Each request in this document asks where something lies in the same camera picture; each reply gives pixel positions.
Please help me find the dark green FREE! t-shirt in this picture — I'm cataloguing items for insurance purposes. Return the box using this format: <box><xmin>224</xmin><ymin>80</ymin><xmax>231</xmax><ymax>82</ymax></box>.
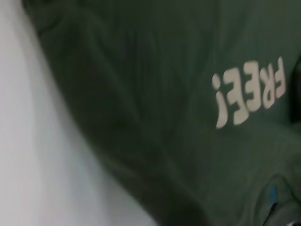
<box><xmin>22</xmin><ymin>0</ymin><xmax>301</xmax><ymax>226</ymax></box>

